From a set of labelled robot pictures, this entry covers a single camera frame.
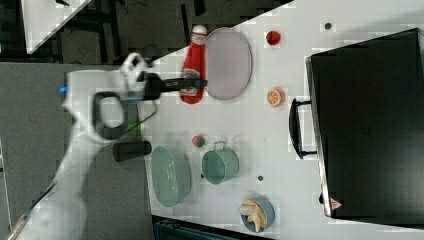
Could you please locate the red ketchup bottle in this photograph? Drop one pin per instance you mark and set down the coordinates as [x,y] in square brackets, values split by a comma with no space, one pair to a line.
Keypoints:
[194,66]

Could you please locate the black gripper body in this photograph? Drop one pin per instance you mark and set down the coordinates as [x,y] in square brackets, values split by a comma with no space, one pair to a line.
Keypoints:
[152,85]

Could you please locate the small black cylinder post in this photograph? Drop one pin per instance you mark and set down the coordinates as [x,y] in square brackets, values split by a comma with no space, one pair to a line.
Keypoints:
[129,150]

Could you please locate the grey oval plate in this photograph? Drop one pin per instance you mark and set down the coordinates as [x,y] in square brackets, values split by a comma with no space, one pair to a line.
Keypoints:
[229,64]

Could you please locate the white side table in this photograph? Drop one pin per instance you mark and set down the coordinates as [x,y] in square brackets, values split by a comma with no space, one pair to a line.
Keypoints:
[43,18]

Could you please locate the green perforated colander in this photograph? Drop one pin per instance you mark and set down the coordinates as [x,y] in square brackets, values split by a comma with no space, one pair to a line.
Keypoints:
[171,175]

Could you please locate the red green strawberry toy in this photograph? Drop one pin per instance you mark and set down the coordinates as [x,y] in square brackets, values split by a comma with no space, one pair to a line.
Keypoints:
[199,141]

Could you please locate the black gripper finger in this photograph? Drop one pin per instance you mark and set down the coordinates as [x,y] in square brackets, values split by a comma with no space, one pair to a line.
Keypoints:
[177,84]

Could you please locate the blue bowl with fries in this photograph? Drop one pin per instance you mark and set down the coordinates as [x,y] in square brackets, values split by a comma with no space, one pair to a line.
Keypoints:
[257,214]

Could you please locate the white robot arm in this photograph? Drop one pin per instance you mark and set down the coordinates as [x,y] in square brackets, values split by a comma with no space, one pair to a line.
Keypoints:
[98,101]

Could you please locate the orange slice toy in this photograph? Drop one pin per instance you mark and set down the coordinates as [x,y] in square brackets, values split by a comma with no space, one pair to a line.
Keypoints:
[276,97]

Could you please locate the black toaster oven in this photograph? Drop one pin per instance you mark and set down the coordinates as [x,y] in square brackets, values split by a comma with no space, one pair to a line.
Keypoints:
[367,104]

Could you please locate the dark crate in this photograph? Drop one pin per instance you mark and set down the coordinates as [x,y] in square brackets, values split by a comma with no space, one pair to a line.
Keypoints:
[176,230]

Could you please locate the green metal cup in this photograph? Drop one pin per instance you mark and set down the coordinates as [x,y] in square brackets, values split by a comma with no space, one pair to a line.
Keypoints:
[220,164]

